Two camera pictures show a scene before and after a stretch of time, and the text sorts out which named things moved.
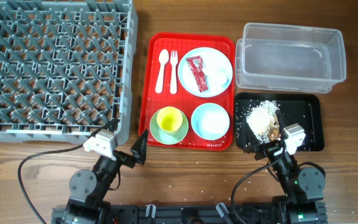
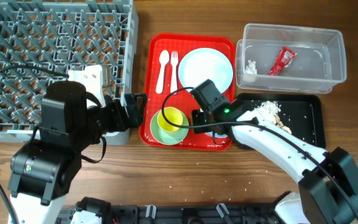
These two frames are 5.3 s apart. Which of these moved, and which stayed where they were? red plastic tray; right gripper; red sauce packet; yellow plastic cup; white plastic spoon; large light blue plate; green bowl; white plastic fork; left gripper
Moved: red sauce packet; right gripper; left gripper
Stayed: green bowl; yellow plastic cup; large light blue plate; white plastic spoon; white plastic fork; red plastic tray
